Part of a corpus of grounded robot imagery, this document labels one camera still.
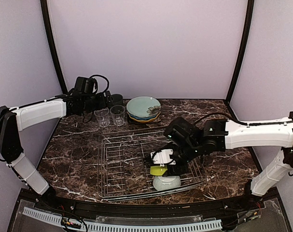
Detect grey mug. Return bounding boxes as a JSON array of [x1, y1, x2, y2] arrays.
[[111, 94, 124, 106]]

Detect clear glass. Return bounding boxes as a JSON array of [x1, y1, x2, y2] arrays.
[[94, 108, 110, 128], [110, 105, 126, 126]]

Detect lime green bowl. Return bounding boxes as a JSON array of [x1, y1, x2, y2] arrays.
[[150, 166, 167, 176]]

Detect pale celadon ribbed bowl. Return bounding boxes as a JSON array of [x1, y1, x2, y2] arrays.
[[153, 176, 181, 191]]

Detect light green flower plate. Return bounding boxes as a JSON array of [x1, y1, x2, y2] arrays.
[[126, 96, 161, 117]]

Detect yellow dotted plate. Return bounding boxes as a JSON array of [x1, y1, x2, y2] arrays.
[[129, 117, 157, 124]]

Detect blue dotted plate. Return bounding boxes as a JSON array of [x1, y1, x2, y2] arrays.
[[127, 113, 160, 120]]

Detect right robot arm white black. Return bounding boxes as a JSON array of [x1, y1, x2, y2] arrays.
[[164, 111, 293, 197]]

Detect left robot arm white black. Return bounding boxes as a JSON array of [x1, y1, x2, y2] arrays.
[[0, 74, 112, 196]]

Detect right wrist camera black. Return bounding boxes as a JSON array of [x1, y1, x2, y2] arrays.
[[143, 149, 176, 167]]

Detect wire dish rack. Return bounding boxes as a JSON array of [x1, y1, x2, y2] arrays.
[[97, 126, 209, 203]]

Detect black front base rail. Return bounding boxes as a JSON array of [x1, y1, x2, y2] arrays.
[[18, 188, 279, 230]]

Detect left black frame post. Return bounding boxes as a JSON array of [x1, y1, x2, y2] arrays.
[[40, 0, 68, 94]]

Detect black frame post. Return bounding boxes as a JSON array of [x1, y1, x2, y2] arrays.
[[40, 0, 68, 94], [225, 0, 255, 104]]

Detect white slotted cable duct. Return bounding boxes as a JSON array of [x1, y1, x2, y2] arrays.
[[23, 207, 223, 232]]

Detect right black frame post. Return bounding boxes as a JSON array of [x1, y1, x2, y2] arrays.
[[225, 0, 255, 104]]

